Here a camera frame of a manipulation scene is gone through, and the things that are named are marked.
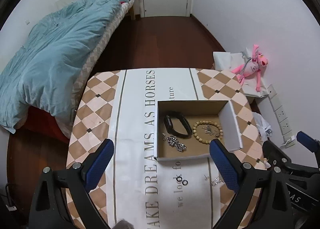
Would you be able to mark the silver earring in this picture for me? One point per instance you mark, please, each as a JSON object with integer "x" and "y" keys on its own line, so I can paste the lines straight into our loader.
{"x": 216, "y": 182}

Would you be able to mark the white printed table runner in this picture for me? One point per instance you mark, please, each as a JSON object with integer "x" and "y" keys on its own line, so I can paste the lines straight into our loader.
{"x": 140, "y": 118}

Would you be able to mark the black smart band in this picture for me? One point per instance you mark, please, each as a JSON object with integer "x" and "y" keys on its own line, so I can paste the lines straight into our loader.
{"x": 168, "y": 123}

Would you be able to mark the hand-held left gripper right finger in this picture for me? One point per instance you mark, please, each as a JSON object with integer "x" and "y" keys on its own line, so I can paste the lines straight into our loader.
{"x": 223, "y": 166}

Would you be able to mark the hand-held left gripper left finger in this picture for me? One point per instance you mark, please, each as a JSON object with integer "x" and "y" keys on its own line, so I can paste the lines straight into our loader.
{"x": 100, "y": 164}

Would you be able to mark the pink plush toy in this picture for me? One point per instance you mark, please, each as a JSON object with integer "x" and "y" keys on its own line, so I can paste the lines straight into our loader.
{"x": 250, "y": 67}

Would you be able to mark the red bed sheet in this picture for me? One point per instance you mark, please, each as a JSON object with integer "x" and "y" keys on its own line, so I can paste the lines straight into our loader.
{"x": 42, "y": 123}

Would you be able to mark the white power strip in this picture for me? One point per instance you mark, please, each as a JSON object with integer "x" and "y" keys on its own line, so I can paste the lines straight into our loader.
{"x": 281, "y": 116}

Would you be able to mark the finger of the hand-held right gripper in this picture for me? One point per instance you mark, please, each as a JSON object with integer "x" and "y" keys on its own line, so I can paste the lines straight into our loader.
{"x": 306, "y": 140}
{"x": 272, "y": 151}

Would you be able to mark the bed with blue duvet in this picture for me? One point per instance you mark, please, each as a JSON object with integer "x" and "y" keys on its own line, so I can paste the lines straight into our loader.
{"x": 55, "y": 51}

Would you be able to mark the wooden bed frame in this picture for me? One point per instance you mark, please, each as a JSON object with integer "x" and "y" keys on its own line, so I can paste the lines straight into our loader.
{"x": 132, "y": 12}

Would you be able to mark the cardboard box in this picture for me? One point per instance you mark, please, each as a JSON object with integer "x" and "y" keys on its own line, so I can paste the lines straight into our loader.
{"x": 200, "y": 108}

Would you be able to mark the grey fuzzy object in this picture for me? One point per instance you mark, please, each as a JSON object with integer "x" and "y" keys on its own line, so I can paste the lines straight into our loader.
{"x": 123, "y": 225}

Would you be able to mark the small silver pendant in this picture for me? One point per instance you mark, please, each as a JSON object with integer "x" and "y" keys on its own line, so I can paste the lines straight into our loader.
{"x": 208, "y": 130}

